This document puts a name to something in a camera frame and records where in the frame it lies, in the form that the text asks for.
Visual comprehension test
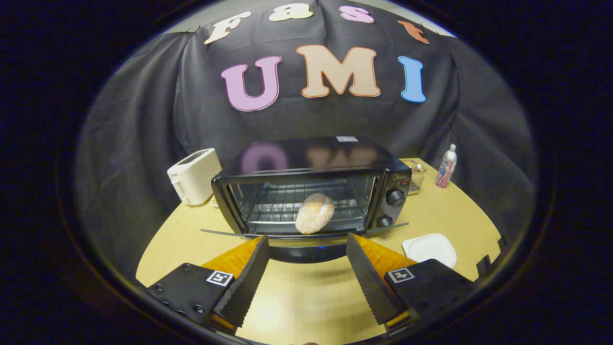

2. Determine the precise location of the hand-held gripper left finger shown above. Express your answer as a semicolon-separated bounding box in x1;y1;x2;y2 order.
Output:
146;235;270;335

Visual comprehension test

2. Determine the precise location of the white bread toaster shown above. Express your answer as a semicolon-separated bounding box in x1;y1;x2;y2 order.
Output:
167;148;223;207

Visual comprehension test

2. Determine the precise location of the black toaster oven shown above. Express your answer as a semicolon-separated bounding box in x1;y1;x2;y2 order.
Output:
200;136;412;264

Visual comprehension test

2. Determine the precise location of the sugared cream doughnut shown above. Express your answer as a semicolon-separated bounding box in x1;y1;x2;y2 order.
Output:
295;193;336;235

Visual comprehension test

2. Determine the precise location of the white plate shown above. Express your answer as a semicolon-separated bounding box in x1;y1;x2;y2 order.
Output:
402;233;457;269

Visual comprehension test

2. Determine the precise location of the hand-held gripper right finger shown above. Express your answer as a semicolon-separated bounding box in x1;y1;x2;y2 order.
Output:
346;233;475;335

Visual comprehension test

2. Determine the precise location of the pink drink bottle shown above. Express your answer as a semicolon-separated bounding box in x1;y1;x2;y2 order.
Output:
434;143;458;189

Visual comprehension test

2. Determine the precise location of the black backdrop cloth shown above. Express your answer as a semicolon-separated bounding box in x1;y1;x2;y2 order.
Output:
76;0;536;288

